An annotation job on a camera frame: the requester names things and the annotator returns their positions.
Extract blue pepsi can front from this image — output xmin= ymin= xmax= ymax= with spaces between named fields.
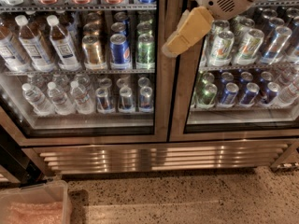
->
xmin=109 ymin=34 xmax=131 ymax=70

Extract white 7up can right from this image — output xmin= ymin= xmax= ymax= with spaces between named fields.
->
xmin=232 ymin=29 xmax=264 ymax=65

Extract white 7up can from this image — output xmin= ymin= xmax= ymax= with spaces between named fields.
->
xmin=208 ymin=31 xmax=235 ymax=67
xmin=232 ymin=29 xmax=264 ymax=65

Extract white 7up can left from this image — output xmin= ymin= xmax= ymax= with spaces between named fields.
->
xmin=208 ymin=31 xmax=235 ymax=67

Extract gold soda can front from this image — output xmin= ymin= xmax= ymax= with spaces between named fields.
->
xmin=82 ymin=35 xmax=107 ymax=71

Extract water bottle middle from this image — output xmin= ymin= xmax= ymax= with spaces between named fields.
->
xmin=48 ymin=81 xmax=76 ymax=116

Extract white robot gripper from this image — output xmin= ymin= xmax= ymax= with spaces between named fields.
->
xmin=162 ymin=0 xmax=256 ymax=58

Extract tea bottle white label middle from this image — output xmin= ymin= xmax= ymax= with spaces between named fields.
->
xmin=15 ymin=15 xmax=56 ymax=72

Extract slim energy can right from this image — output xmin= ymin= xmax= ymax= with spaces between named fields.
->
xmin=139 ymin=86 xmax=153 ymax=112

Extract blue can lower far right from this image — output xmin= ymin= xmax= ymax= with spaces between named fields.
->
xmin=259 ymin=82 xmax=280 ymax=106

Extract water bottle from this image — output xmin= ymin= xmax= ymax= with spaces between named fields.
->
xmin=21 ymin=83 xmax=55 ymax=116
xmin=70 ymin=81 xmax=95 ymax=115
xmin=48 ymin=81 xmax=76 ymax=116

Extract tea bottle white label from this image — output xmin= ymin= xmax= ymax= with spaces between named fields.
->
xmin=15 ymin=15 xmax=56 ymax=72
xmin=0 ymin=18 xmax=32 ymax=72
xmin=47 ymin=15 xmax=81 ymax=71

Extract blue can lower left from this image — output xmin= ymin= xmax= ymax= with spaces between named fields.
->
xmin=218 ymin=82 xmax=239 ymax=107

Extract glass fridge door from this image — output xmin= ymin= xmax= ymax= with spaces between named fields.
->
xmin=170 ymin=0 xmax=299 ymax=143
xmin=1 ymin=0 xmax=173 ymax=147

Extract tea bottle white label right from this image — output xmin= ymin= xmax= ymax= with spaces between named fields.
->
xmin=47 ymin=15 xmax=81 ymax=71

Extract water bottle right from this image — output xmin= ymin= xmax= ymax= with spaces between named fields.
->
xmin=70 ymin=81 xmax=95 ymax=115

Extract water bottle left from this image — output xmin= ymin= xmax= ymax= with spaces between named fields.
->
xmin=21 ymin=83 xmax=55 ymax=116

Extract water bottle right fridge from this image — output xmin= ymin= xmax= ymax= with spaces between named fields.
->
xmin=276 ymin=78 xmax=299 ymax=107

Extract slim energy can left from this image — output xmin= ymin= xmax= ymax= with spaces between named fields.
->
xmin=95 ymin=88 xmax=115 ymax=114

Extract silver blue can right fridge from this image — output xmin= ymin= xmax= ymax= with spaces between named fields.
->
xmin=260 ymin=26 xmax=292 ymax=64

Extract green can lower right fridge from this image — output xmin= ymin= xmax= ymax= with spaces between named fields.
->
xmin=197 ymin=83 xmax=218 ymax=107

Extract green soda can front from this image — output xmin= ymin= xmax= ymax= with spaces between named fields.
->
xmin=136 ymin=34 xmax=155 ymax=69

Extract clear plastic storage bin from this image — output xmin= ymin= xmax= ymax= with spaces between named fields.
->
xmin=0 ymin=181 xmax=72 ymax=224

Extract slim energy can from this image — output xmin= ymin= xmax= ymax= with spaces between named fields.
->
xmin=139 ymin=86 xmax=153 ymax=112
xmin=95 ymin=88 xmax=115 ymax=114
xmin=118 ymin=86 xmax=135 ymax=113

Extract tea bottle white label left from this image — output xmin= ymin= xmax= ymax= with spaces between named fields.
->
xmin=0 ymin=18 xmax=32 ymax=72

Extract slim energy can middle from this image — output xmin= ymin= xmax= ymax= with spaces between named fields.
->
xmin=118 ymin=86 xmax=135 ymax=113

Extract pink bubble wrap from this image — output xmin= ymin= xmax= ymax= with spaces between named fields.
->
xmin=4 ymin=202 xmax=63 ymax=224

